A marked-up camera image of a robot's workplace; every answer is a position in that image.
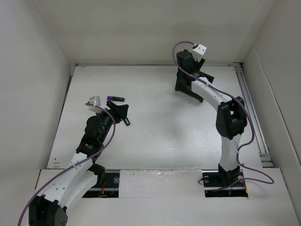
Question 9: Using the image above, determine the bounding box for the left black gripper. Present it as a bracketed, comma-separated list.
[95, 103, 127, 143]

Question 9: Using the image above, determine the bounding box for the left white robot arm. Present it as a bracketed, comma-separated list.
[25, 98, 130, 226]

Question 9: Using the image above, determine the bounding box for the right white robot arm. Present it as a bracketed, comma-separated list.
[175, 49, 247, 187]

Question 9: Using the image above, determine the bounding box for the black green-capped highlighter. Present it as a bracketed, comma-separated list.
[124, 118, 131, 126]

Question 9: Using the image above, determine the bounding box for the black purple-capped marker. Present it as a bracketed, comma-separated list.
[107, 96, 125, 102]

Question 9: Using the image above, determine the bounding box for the black two-compartment organizer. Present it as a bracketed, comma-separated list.
[175, 70, 214, 103]

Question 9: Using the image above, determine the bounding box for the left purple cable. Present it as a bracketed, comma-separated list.
[17, 101, 116, 226]

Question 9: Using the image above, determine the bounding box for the purple cable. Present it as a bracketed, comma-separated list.
[172, 40, 275, 192]
[17, 101, 116, 226]

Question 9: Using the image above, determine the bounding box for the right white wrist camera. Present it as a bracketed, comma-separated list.
[192, 44, 207, 56]

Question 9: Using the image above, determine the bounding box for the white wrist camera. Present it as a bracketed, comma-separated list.
[192, 44, 207, 56]
[87, 96, 102, 113]

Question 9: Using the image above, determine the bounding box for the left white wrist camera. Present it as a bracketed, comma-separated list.
[87, 96, 102, 113]

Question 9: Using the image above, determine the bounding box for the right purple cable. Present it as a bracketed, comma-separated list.
[172, 40, 275, 192]

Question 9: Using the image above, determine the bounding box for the aluminium side rail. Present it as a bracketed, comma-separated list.
[234, 64, 274, 168]

